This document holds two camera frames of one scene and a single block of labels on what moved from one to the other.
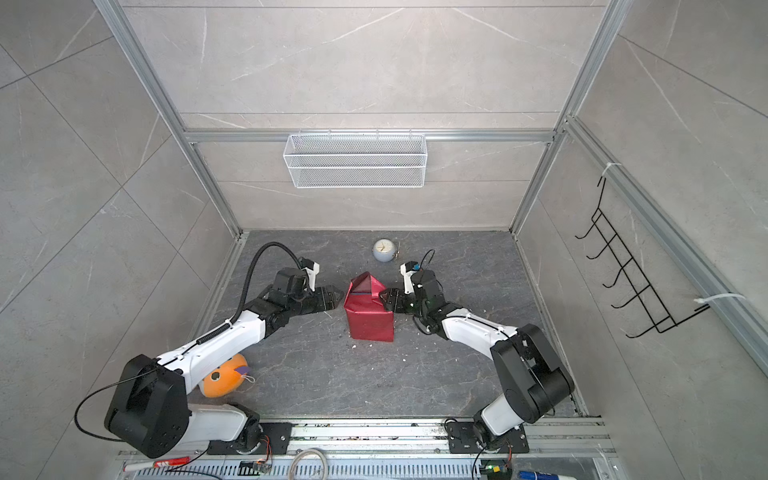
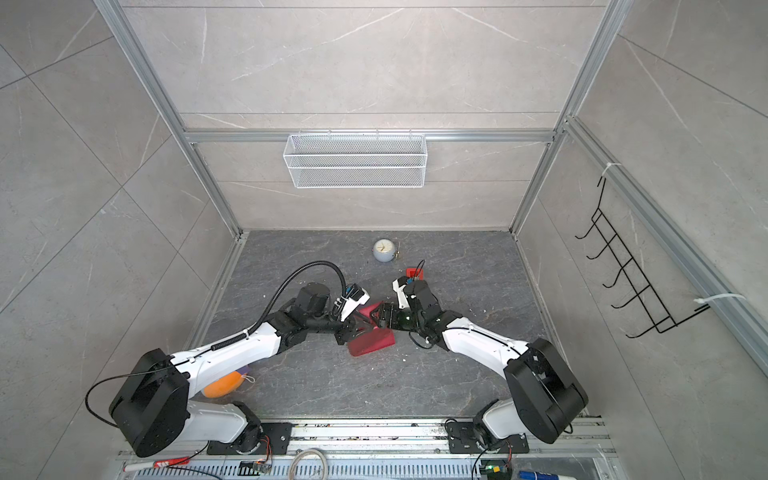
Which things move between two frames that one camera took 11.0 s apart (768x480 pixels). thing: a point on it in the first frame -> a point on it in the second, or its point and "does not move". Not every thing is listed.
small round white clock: x=384 y=250 does not move
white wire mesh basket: x=355 y=160 does not move
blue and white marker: x=533 y=475 does not move
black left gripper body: x=308 y=303 -> x=346 y=330
